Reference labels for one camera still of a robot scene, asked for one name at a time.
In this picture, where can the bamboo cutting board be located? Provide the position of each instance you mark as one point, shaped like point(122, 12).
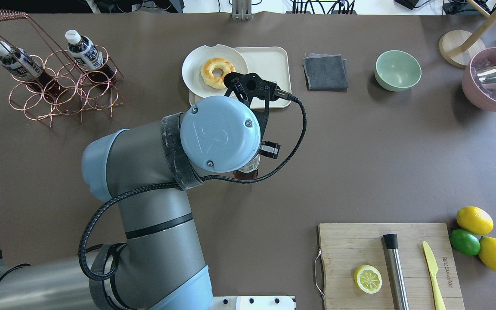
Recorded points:
point(346, 246)

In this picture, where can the green lime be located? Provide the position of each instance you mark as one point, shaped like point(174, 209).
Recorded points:
point(464, 242)

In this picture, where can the wooden stand round base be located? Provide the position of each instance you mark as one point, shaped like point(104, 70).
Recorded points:
point(458, 47)

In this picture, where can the aluminium frame post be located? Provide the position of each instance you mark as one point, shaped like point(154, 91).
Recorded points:
point(242, 9)

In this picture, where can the tea bottle white cap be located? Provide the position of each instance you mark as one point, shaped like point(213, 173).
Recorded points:
point(249, 171)

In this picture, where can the white round plate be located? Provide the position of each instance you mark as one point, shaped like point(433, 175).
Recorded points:
point(198, 57)

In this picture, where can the yellow plastic knife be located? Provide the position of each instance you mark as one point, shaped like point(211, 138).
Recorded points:
point(433, 269)

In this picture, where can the yellow lemon far one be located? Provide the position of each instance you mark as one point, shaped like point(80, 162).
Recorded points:
point(475, 220)

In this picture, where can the half lemon slice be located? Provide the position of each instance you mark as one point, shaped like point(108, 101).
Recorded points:
point(368, 279)

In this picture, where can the pink bowl with ice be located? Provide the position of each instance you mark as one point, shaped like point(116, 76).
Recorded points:
point(474, 92)

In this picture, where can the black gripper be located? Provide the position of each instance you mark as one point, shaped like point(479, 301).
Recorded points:
point(270, 149)

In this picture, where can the grey folded cloth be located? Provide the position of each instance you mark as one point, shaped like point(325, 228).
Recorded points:
point(326, 72)

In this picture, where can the steel muddler with black tip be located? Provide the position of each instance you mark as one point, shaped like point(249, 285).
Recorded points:
point(399, 291)

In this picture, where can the copper wire bottle rack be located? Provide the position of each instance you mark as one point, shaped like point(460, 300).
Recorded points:
point(62, 83)

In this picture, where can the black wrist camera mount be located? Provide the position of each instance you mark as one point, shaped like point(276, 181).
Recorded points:
point(248, 86)

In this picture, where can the tea bottle far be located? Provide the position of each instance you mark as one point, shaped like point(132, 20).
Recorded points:
point(23, 67)

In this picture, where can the glazed donut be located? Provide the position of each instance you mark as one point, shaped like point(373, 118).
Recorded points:
point(207, 72)

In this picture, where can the cream serving tray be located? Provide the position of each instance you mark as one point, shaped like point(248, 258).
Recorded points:
point(270, 63)

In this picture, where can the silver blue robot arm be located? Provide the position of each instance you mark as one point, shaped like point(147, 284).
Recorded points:
point(141, 249)

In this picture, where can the tea bottle middle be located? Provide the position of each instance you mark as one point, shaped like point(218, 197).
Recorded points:
point(89, 58)

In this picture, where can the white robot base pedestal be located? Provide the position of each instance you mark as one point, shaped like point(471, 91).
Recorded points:
point(272, 302)

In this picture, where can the mint green bowl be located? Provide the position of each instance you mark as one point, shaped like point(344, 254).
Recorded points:
point(397, 71)

